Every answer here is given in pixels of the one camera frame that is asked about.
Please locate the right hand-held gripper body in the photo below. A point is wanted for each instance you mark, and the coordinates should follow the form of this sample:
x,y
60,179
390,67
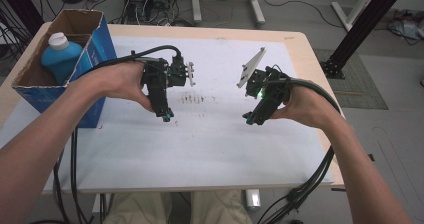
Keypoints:
x,y
271,90

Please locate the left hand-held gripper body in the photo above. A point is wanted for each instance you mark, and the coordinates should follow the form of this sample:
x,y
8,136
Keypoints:
x,y
158,80

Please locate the person's left hand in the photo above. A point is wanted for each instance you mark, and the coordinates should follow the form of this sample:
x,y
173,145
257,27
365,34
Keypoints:
x,y
116,82

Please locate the person's right hand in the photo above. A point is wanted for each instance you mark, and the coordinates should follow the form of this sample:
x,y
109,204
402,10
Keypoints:
x,y
310,107

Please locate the white table mat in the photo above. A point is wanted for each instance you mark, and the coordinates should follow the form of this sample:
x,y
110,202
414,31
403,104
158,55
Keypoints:
x,y
206,144

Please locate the blue cardboard box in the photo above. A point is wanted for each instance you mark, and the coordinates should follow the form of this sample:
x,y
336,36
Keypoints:
x,y
96,47

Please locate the white cylinder under table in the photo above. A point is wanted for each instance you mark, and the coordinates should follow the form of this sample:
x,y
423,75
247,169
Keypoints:
x,y
252,199

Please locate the white stand leg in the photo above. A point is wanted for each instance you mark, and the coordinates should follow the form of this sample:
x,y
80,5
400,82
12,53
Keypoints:
x,y
196,4
256,7

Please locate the grey floor mat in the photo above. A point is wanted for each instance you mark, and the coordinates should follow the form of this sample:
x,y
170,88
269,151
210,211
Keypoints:
x,y
360,84

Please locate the person's left leg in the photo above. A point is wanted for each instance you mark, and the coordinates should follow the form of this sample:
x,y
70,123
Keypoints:
x,y
140,207

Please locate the person's leg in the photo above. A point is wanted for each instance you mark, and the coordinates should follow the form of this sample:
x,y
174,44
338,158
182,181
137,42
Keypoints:
x,y
140,207
216,207

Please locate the person's right leg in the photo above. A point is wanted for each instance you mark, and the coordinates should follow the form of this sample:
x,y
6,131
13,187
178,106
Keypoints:
x,y
216,207

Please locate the blue bottle with white cap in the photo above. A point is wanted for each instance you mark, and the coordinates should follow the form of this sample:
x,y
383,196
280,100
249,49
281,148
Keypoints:
x,y
61,59

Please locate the white stand foot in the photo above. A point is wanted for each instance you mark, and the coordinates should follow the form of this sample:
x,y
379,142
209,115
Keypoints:
x,y
356,7

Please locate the black aluminium frame post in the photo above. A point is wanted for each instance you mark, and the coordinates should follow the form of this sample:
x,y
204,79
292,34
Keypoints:
x,y
363,27

